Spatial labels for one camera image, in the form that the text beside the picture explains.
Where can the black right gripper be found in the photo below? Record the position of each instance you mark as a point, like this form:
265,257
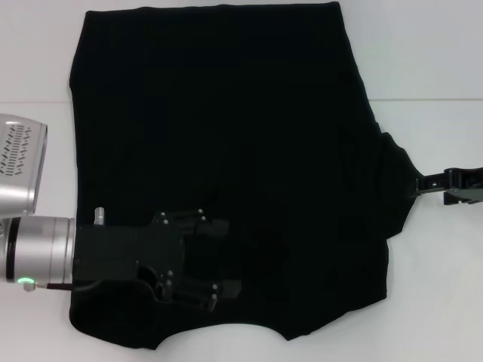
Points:
468,184

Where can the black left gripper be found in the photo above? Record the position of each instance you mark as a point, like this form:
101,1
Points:
113,252

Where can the black t-shirt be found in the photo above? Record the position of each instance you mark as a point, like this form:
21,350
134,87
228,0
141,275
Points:
245,113

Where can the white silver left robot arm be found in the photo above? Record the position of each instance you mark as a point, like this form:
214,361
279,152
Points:
37,249

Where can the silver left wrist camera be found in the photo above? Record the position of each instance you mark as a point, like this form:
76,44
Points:
19,162

